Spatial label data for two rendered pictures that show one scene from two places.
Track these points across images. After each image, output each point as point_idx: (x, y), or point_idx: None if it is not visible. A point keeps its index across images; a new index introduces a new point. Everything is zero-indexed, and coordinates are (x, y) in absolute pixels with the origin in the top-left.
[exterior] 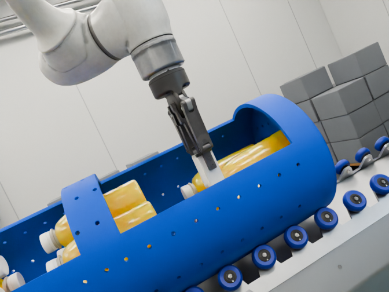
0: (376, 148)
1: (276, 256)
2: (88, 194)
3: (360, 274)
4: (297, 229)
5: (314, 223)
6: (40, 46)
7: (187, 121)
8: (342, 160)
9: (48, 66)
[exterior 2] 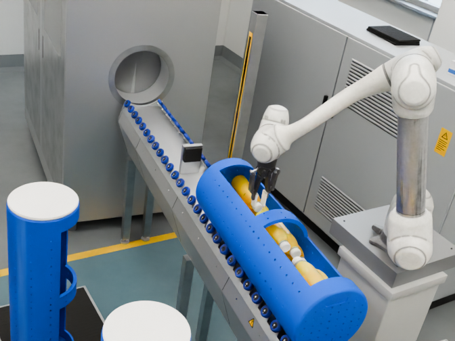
0: (176, 177)
1: None
2: (294, 215)
3: None
4: None
5: None
6: (288, 146)
7: (275, 178)
8: (189, 187)
9: (277, 155)
